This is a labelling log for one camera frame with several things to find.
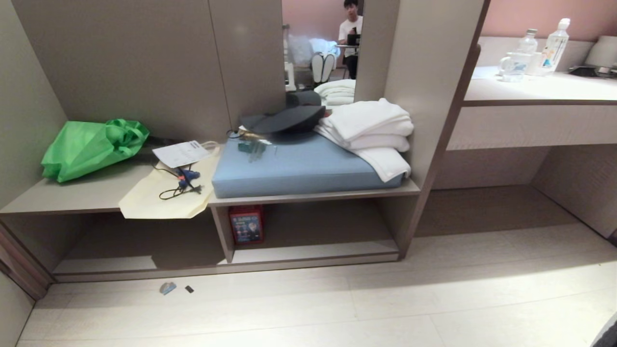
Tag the plastic bottle with label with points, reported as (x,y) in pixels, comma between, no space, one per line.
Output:
(554,48)

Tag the white kettle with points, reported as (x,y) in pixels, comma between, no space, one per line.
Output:
(602,53)

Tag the small blue scrap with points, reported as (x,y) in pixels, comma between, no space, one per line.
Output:
(167,287)

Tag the white mug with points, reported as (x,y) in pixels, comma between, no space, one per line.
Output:
(515,65)

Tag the red box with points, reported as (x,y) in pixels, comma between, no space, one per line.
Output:
(246,224)

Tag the green glass pieces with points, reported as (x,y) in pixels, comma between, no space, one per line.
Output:
(254,144)

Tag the folded white towel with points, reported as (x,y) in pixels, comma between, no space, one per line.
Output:
(371,132)

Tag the blue glue gun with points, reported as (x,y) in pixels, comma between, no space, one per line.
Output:
(187,177)

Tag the black cap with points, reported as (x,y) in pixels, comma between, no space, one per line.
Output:
(284,120)

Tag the white paper sheet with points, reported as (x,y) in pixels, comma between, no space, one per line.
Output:
(181,153)

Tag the grey wooden shelf unit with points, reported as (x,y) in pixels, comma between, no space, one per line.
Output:
(231,144)

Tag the green fabric bag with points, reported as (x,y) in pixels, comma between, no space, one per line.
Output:
(82,147)

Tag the clear plastic bottle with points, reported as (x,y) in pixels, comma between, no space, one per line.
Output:
(528,42)

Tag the mirror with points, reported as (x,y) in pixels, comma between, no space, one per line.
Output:
(322,48)

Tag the cream fabric tote bag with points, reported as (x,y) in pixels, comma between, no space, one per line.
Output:
(159,197)

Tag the blue seat cushion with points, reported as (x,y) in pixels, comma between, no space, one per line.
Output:
(299,166)

